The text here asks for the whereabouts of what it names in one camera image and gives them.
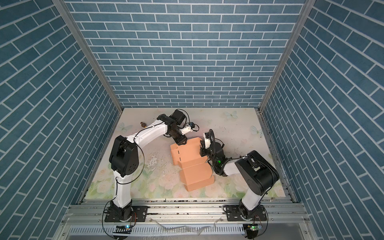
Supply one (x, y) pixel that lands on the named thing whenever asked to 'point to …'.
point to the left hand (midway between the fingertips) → (183, 139)
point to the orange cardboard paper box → (195, 171)
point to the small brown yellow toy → (143, 124)
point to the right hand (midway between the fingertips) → (199, 139)
